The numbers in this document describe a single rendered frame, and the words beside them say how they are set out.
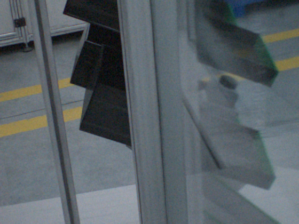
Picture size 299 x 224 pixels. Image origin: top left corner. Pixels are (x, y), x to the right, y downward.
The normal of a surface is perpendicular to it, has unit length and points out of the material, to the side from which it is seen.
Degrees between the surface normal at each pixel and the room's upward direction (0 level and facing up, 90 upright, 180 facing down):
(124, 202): 0
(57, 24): 90
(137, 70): 90
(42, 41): 90
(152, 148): 90
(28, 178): 0
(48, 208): 0
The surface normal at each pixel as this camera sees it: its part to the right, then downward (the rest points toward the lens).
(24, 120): -0.07, -0.88
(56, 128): 0.19, 0.44
